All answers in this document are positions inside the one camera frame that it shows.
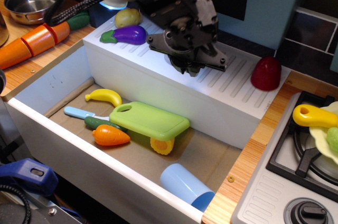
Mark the yellow toy banana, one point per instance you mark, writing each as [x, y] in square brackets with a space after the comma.
[105, 95]

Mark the black stove knob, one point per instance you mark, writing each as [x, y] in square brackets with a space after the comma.
[306, 211]

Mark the yellow handled toy pan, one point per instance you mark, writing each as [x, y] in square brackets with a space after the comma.
[319, 121]

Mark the large wooden toy carrot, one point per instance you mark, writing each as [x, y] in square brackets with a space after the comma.
[40, 40]

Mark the purple toy eggplant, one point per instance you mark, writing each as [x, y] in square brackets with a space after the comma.
[133, 34]

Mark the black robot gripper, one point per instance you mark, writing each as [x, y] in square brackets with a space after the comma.
[189, 45]

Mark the toy potato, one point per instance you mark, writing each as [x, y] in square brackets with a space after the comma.
[127, 17]

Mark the yellow toy corn piece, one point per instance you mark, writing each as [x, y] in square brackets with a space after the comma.
[162, 147]

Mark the pale green toy cabbage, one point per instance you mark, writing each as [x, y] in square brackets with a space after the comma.
[332, 138]

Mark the steel container edge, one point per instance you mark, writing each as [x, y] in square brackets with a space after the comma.
[4, 33]

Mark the red toy pepper half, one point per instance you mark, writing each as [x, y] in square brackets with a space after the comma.
[266, 74]

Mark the steel pot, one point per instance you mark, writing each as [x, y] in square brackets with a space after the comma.
[28, 12]

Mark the light blue plastic cup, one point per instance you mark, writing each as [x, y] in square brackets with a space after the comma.
[177, 180]

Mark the green toy cucumber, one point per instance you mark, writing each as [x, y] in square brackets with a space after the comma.
[93, 123]

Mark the toy stove top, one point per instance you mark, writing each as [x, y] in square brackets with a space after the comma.
[291, 167]

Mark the green toy cutting board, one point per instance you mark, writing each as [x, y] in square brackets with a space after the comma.
[149, 120]

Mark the small orange toy carrot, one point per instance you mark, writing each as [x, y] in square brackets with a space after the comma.
[106, 135]

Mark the blue clamp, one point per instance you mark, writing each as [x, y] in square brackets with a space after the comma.
[30, 175]

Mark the white toy sink unit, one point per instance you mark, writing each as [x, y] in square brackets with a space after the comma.
[223, 106]

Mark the blue handled toy knife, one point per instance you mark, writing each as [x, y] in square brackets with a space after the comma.
[82, 114]

